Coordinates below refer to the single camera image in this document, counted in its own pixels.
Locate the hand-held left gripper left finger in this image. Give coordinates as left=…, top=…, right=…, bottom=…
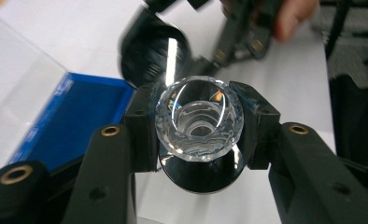
left=60, top=81, right=166, bottom=224

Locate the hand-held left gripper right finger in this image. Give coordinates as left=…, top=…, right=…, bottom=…
left=228, top=80, right=368, bottom=224

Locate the black round stamp cap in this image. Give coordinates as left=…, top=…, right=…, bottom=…
left=118, top=5, right=193, bottom=91

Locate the crystal handle stamp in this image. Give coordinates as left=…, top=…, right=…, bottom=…
left=154, top=75, right=247, bottom=195

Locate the large white table cover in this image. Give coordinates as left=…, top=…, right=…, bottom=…
left=0, top=0, right=337, bottom=224

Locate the blue ink pad clear-lid box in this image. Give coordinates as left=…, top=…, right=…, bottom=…
left=0, top=8, right=137, bottom=175

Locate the right hand-held gripper black cable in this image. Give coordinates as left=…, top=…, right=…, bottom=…
left=324, top=0, right=353, bottom=61

